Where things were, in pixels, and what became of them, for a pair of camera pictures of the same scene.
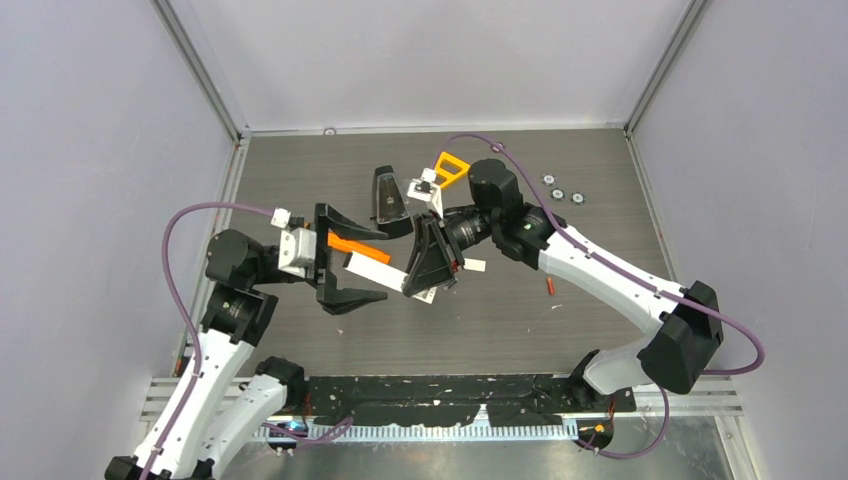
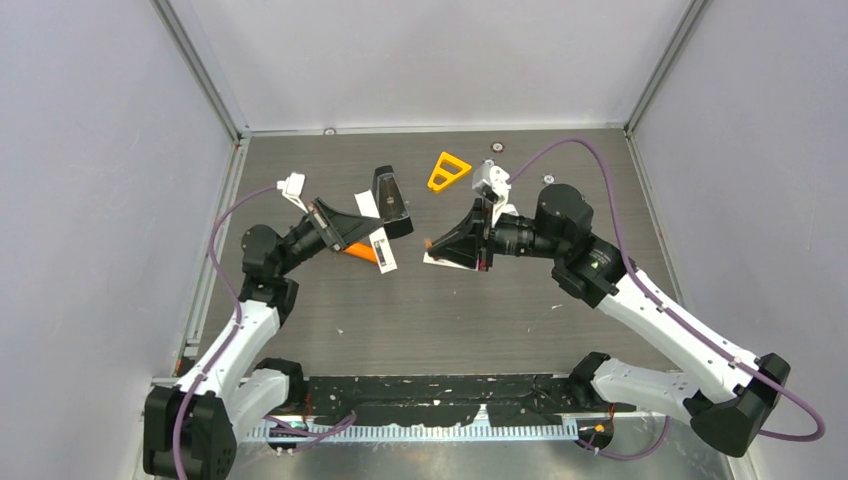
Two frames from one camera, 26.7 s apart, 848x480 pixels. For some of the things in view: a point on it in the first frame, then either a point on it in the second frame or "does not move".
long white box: (375, 269) -> (379, 239)
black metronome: (390, 208) does not move
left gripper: (326, 218) -> (342, 229)
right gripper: (436, 258) -> (465, 243)
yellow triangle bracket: (450, 177) does not move
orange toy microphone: (357, 246) does not move
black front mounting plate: (438, 400) does not move
